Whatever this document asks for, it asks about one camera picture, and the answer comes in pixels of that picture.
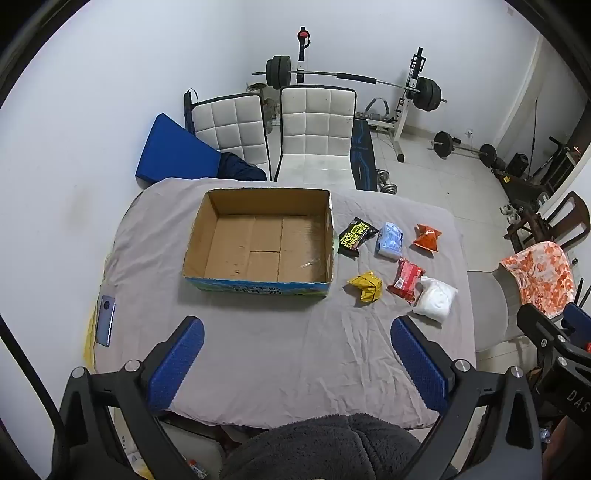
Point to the dark wooden chair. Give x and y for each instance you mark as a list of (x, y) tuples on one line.
[(568, 207)]

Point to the black exercise equipment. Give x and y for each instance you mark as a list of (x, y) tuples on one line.
[(526, 191)]

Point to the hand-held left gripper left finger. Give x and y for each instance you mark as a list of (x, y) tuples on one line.
[(178, 360)]

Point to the grey tablecloth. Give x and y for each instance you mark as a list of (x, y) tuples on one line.
[(277, 341)]

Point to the person's right forearm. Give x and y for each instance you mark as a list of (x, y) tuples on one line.
[(570, 452)]

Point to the yellow plastic bag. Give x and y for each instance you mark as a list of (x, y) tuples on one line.
[(90, 346)]

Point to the person's dark fleece clothing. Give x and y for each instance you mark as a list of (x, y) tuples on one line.
[(318, 447)]

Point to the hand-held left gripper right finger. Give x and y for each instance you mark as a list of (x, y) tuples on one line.
[(420, 364)]

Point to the cardboard box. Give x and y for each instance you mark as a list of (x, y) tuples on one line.
[(258, 249)]

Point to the yellow snack packet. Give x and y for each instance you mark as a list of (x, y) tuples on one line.
[(367, 288)]

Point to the white bench press rack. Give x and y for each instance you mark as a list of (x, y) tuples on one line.
[(400, 124)]

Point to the short barbell with black plates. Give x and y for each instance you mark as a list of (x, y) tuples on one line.
[(461, 150)]

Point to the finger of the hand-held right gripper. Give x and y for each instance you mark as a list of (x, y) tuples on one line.
[(579, 318), (542, 330)]

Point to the white soft plastic packet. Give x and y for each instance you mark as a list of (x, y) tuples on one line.
[(434, 300)]

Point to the white quilted chair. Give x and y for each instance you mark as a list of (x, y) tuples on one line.
[(231, 124), (314, 124)]

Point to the orange floral towel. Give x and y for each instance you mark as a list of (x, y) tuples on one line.
[(540, 272)]

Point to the blue smartphone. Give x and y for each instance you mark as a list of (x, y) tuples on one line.
[(105, 321)]

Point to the red snack packet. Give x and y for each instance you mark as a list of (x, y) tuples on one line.
[(405, 279)]

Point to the black wipes packet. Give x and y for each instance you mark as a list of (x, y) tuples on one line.
[(354, 237)]

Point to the long barbell with black plates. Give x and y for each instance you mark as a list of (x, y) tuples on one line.
[(323, 74)]

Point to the orange snack packet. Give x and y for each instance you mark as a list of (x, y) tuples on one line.
[(425, 239)]

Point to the chrome dumbbell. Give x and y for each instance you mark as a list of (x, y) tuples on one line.
[(388, 182)]

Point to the blue foam mat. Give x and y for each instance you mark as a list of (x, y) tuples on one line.
[(175, 152)]

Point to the light blue tissue packet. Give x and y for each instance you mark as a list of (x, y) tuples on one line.
[(389, 239)]

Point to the dark blue cloth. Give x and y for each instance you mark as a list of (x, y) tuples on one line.
[(240, 168)]

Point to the grey padded chair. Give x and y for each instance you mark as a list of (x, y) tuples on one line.
[(489, 300)]

